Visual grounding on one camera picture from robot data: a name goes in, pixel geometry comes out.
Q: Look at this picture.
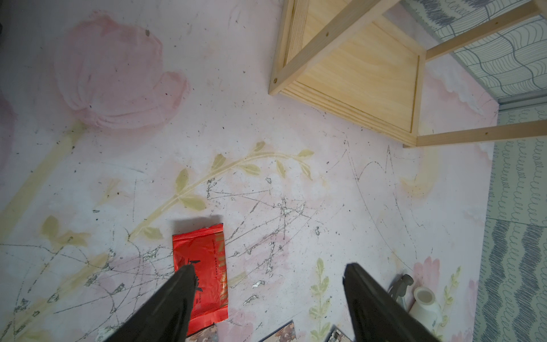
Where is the light wooden two-tier shelf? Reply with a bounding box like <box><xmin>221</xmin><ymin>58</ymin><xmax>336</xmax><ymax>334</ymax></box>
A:
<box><xmin>269</xmin><ymin>1</ymin><xmax>546</xmax><ymax>148</ymax></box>

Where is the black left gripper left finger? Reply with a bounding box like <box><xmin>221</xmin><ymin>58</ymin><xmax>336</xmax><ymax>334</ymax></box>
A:
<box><xmin>106</xmin><ymin>265</ymin><xmax>197</xmax><ymax>342</ymax></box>

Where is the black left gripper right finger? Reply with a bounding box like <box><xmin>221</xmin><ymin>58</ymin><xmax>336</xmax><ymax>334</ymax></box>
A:
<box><xmin>343</xmin><ymin>263</ymin><xmax>437</xmax><ymax>342</ymax></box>

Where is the red tea bag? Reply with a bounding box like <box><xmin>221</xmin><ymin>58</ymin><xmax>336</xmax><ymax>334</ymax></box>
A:
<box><xmin>172</xmin><ymin>224</ymin><xmax>229</xmax><ymax>336</ymax></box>

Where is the black tea bag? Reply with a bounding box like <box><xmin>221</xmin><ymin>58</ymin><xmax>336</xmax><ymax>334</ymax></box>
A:
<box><xmin>326</xmin><ymin>327</ymin><xmax>352</xmax><ymax>342</ymax></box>
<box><xmin>261</xmin><ymin>321</ymin><xmax>297</xmax><ymax>342</ymax></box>

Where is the black handled claw hammer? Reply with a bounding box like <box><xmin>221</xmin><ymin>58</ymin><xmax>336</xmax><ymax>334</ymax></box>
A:
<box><xmin>388</xmin><ymin>274</ymin><xmax>414</xmax><ymax>310</ymax></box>

